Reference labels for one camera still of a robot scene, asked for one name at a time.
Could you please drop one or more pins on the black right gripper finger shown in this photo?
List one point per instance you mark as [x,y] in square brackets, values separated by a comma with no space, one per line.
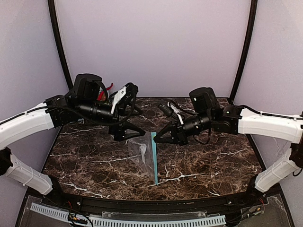
[167,132]
[167,140]

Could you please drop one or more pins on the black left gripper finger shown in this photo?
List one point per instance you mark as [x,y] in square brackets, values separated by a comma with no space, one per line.
[136,111]
[131,131]

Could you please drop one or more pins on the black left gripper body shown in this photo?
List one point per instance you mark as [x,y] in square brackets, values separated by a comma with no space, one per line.
[116,128]

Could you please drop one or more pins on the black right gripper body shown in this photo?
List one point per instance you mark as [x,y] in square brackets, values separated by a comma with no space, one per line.
[179,132]

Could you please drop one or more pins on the clear zip top bag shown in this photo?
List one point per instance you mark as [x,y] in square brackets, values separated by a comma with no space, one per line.
[143,153]

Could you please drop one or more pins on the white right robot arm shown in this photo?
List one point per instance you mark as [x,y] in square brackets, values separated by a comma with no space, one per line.
[237,119]

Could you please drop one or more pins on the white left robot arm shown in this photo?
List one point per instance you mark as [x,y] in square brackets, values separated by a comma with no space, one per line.
[88,100]

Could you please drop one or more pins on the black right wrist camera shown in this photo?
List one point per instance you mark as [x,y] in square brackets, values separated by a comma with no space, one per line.
[203,100]

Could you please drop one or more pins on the black front table rail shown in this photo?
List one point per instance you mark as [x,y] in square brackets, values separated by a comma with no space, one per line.
[83,204]

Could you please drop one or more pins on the white slotted cable duct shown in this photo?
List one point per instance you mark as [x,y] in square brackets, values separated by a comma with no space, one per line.
[114,219]

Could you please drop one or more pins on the black left frame post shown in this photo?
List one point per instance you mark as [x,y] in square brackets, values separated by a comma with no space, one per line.
[58,42]

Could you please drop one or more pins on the black frame post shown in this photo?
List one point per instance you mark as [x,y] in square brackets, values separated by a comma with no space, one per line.
[58,42]
[245,49]

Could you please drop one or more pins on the black right frame post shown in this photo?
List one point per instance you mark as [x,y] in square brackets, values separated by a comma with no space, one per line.
[245,49]

